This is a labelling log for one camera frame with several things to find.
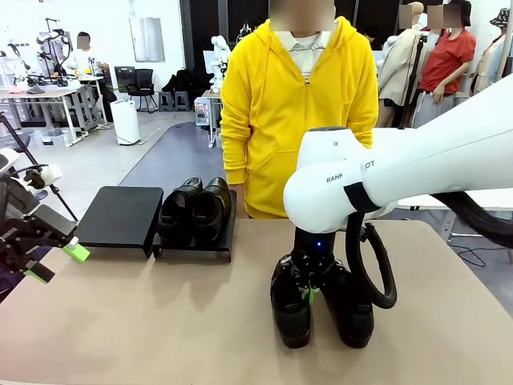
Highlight white wall cabinet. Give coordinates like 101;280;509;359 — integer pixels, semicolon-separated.
128;16;166;63

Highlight mannequin with bucket hat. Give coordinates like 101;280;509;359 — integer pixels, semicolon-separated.
467;7;513;97

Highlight white robot station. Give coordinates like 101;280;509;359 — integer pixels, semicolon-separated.
0;39;39;95

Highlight black metal shoe stand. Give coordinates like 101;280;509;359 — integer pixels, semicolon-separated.
73;185;164;259
151;188;238;264

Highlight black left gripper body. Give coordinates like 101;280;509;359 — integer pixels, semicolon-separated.
0;206;55;278

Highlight person in white shirt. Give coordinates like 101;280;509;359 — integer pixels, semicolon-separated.
66;31;111;81

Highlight black office chair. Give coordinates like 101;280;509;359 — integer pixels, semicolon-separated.
127;68;158;112

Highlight person's right forearm yellow sleeve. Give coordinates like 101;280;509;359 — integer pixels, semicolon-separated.
219;115;250;188

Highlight black leather loafer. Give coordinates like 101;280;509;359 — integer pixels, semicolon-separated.
192;176;232;245
157;176;204;246

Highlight white air purifier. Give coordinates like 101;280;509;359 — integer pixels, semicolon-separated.
110;99;141;146

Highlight clear box with blue items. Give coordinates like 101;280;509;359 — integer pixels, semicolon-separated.
194;99;212;128

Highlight purple cloth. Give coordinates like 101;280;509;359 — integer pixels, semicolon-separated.
0;245;55;301

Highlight black computer monitor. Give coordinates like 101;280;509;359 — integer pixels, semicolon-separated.
115;66;136;91

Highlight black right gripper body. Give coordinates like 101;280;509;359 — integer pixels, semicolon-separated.
279;229;342;290

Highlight white humanoid robot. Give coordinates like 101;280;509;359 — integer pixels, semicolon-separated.
211;34;233;87

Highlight person's left forearm yellow sleeve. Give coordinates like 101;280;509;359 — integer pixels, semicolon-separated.
350;115;380;150

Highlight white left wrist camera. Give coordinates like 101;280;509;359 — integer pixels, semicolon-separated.
22;163;64;190

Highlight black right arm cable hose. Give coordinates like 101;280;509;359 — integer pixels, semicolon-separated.
343;190;513;310

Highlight black backpack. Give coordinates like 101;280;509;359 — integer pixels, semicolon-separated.
162;68;194;94

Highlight white table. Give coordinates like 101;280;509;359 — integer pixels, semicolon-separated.
396;187;513;238

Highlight black leather ankle boot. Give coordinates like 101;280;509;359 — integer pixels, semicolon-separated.
270;256;313;349
320;259;376;349

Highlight person in yellow hoodie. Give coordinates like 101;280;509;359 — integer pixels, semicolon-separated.
219;0;380;221

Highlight mannequin in beige coat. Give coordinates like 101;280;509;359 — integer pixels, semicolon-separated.
378;2;428;129

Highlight clear plastic storage box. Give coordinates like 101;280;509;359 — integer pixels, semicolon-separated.
34;128;67;148

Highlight black tripod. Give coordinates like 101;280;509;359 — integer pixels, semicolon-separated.
0;113;80;222

